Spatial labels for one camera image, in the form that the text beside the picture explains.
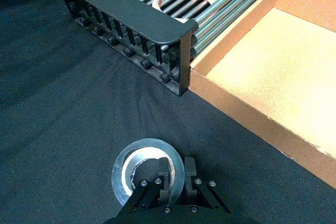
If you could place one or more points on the roll of silver tape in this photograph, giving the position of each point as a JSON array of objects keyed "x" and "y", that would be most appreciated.
[{"x": 118, "y": 182}]

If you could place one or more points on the black table cloth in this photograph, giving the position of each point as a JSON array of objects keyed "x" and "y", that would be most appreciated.
[{"x": 65, "y": 116}]

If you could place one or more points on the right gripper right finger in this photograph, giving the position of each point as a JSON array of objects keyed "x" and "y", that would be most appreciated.
[{"x": 207, "y": 195}]

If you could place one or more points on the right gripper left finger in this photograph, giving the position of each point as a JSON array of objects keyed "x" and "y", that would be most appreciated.
[{"x": 147, "y": 195}]

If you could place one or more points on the shallow brown cardboard tray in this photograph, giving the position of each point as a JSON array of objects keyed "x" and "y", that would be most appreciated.
[{"x": 275, "y": 64}]

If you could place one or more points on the black rack with steel bars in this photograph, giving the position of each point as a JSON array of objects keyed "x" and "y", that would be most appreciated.
[{"x": 147, "y": 11}]

